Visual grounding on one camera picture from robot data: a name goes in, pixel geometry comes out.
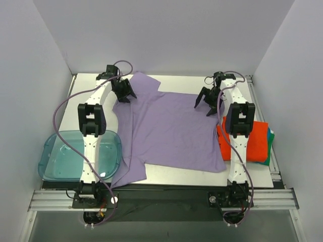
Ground purple t shirt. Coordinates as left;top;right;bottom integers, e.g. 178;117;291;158
112;73;226;187

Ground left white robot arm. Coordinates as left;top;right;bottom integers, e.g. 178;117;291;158
77;64;137;208

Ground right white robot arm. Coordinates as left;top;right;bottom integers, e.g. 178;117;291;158
194;71;255;206

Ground folded orange t shirt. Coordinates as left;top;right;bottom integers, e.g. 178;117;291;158
217;121;268;163

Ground folded green t shirt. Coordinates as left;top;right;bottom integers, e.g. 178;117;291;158
256;134;275;166

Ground teal transparent plastic bin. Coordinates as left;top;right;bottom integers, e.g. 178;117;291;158
38;131;122;182

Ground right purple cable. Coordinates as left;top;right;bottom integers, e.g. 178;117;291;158
217;71;254;225

